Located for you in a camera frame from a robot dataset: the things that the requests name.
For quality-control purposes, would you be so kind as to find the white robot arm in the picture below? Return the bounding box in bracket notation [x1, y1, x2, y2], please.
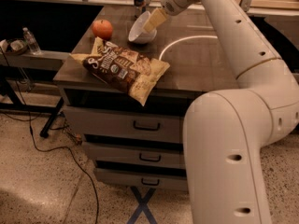
[161, 0, 299, 224]

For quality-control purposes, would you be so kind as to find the bottom drawer with handle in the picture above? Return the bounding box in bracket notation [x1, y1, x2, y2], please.
[94, 168, 188, 191]

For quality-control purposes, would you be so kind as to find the clear plastic water bottle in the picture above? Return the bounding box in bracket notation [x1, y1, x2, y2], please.
[22, 27, 41, 55]

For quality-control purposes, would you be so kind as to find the brown yellow chips bag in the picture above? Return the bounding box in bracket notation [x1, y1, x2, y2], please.
[71, 37, 170, 106]

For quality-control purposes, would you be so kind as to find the grey drawer cabinet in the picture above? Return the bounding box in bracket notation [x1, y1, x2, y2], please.
[54, 6, 236, 190]

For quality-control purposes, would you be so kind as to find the drawer with handle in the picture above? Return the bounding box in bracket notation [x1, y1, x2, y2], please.
[94, 168, 188, 191]
[64, 106, 182, 144]
[82, 142, 185, 169]

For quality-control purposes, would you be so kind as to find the blue tape cross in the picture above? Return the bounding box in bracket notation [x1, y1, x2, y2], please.
[126, 187, 158, 224]

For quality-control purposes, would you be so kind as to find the white ceramic bowl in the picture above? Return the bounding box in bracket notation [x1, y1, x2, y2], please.
[128, 11, 157, 44]

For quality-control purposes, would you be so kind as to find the middle drawer with handle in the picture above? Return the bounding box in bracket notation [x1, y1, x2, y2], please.
[82, 142, 185, 169]

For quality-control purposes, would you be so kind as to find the black floor cable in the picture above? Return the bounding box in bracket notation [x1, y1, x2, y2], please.
[0, 47, 100, 224]

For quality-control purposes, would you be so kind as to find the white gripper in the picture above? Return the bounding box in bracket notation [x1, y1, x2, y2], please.
[142, 0, 198, 33]

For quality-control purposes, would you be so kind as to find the small bowl on shelf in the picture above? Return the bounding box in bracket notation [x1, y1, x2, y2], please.
[6, 39, 27, 55]

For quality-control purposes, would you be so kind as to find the top drawer with handle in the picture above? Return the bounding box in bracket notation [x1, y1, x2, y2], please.
[64, 106, 182, 144]

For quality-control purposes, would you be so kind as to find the grey side shelf left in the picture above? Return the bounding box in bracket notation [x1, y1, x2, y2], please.
[0, 50, 69, 71]

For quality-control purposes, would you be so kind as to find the red apple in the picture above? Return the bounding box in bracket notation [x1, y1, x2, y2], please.
[92, 20, 113, 40]

